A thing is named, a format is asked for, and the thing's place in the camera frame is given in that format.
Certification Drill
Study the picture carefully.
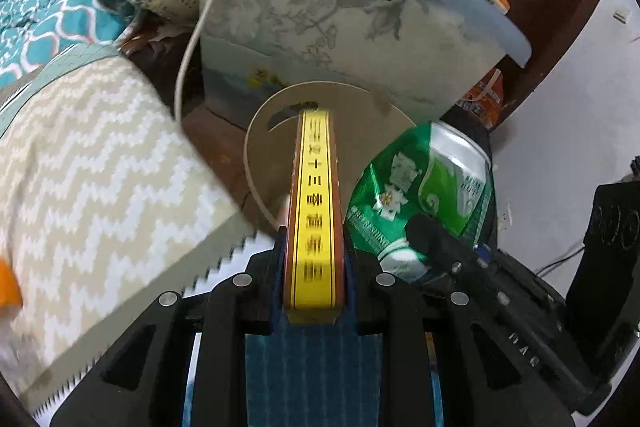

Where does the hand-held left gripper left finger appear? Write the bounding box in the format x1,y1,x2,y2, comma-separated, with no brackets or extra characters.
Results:
50,227,290,427

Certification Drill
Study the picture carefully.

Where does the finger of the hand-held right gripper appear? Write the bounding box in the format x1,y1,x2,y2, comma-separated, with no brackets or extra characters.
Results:
406,213,483,270

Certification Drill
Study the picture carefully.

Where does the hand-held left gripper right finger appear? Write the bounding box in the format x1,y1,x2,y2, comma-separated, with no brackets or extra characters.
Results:
342,249,576,427

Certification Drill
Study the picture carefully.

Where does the crushed green can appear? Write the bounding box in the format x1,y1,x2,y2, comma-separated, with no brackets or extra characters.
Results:
347,121,496,285

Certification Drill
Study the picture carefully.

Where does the yellow and brown box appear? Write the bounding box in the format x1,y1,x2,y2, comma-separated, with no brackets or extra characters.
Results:
282,107,346,325

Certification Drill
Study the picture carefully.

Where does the teal striped sheet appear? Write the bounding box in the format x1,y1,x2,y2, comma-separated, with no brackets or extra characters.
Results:
185,317,443,427

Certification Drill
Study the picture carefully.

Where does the round beige disc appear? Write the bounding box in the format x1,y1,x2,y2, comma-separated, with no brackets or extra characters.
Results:
243,81,418,238

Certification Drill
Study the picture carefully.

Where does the orange packet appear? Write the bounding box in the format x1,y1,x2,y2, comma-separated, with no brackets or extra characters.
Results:
457,67,506,130

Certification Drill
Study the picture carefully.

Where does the dark wooden panel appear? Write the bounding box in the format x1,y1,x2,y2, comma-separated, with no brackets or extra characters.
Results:
492,0,616,142

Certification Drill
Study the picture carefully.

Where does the orange object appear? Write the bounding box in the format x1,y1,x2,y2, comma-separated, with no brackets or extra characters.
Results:
0,257,23,310

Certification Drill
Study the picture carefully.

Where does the teal patterned blanket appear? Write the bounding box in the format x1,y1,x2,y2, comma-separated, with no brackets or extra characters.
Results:
0,0,136,90

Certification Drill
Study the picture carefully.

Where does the black cable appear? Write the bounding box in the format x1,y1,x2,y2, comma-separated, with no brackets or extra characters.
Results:
532,244,586,278

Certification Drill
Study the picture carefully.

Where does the clear storage box blue handle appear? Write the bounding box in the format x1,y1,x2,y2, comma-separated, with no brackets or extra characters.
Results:
185,0,532,132

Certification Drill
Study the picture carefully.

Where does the white cable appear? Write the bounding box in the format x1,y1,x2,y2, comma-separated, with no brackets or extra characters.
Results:
174,0,286,122

